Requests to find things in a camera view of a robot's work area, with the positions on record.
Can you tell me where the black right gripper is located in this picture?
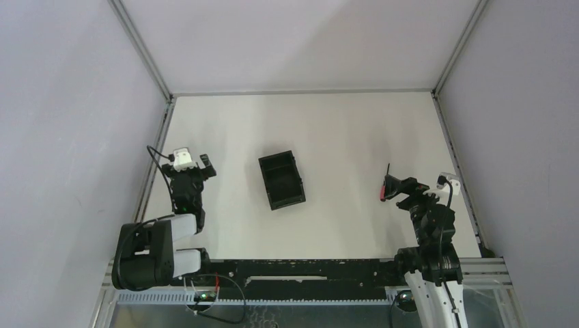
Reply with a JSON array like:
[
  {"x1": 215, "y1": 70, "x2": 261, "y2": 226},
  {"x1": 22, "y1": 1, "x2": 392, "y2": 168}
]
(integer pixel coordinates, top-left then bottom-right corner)
[{"x1": 384, "y1": 174, "x2": 449, "y2": 245}]

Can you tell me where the red black screwdriver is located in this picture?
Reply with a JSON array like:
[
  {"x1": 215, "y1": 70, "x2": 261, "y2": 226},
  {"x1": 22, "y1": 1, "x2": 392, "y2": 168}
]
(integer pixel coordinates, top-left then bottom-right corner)
[{"x1": 380, "y1": 163, "x2": 390, "y2": 202}]

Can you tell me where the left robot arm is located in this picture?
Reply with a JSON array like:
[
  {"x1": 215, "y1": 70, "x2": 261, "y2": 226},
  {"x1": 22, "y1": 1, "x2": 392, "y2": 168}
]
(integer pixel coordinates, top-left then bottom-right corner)
[{"x1": 111, "y1": 150, "x2": 216, "y2": 292}]

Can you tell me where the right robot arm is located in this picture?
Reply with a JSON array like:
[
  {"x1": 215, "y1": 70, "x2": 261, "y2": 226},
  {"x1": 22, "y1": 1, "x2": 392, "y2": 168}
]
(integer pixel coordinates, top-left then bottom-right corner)
[{"x1": 380, "y1": 172, "x2": 468, "y2": 327}]

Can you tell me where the black plastic bin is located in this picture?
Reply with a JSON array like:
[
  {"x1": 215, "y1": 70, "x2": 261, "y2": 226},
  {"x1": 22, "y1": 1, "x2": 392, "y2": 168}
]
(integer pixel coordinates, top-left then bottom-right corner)
[{"x1": 258, "y1": 150, "x2": 306, "y2": 210}]

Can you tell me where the small green circuit board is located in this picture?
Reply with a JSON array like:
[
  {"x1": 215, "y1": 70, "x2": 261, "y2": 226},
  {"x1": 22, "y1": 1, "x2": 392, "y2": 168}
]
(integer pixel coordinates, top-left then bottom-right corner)
[{"x1": 194, "y1": 291, "x2": 218, "y2": 303}]

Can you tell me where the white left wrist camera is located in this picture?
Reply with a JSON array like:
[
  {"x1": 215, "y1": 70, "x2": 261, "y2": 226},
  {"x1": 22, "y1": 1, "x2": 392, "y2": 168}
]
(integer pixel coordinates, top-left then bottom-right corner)
[{"x1": 172, "y1": 147, "x2": 196, "y2": 172}]

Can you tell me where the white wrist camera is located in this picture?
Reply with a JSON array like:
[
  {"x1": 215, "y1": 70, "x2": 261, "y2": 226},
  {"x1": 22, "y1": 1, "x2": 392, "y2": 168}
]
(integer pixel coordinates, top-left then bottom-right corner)
[
  {"x1": 436, "y1": 172, "x2": 462, "y2": 196},
  {"x1": 172, "y1": 147, "x2": 196, "y2": 172}
]

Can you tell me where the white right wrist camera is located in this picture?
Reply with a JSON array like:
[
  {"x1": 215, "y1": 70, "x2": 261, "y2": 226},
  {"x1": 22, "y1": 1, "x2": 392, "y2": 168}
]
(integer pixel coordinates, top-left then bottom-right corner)
[{"x1": 436, "y1": 172, "x2": 462, "y2": 196}]

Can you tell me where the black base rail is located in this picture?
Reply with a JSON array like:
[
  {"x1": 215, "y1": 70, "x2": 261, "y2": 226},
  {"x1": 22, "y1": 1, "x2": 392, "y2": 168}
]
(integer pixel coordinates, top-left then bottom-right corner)
[{"x1": 201, "y1": 259, "x2": 406, "y2": 301}]

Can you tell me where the black cable loop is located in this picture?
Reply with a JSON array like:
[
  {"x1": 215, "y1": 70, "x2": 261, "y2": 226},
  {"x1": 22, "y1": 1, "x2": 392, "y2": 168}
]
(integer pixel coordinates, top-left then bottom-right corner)
[{"x1": 183, "y1": 273, "x2": 249, "y2": 325}]

